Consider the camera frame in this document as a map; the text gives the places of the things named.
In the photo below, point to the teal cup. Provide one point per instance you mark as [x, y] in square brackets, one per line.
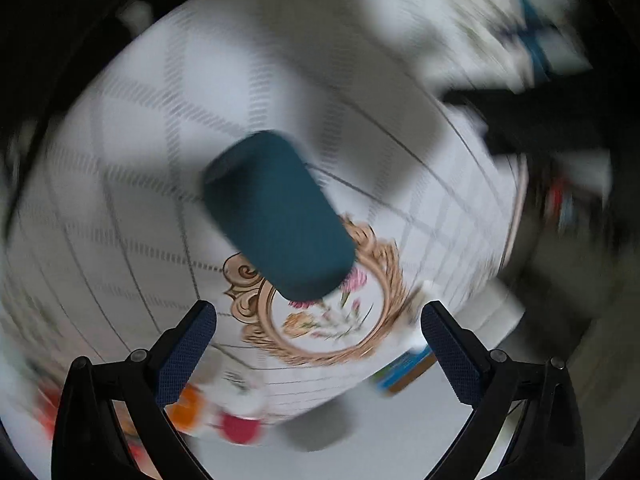
[280, 215]

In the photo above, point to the colourful printed box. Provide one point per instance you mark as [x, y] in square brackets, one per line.
[405, 367]

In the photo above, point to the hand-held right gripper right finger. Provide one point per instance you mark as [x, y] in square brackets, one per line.
[452, 355]

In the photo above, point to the white checked floral tablecloth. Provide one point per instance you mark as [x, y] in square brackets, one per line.
[250, 210]

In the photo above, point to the black object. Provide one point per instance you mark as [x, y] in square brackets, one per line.
[540, 120]

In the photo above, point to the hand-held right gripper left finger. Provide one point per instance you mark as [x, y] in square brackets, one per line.
[184, 355]

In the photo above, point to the red and orange packet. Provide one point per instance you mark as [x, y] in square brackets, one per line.
[210, 412]

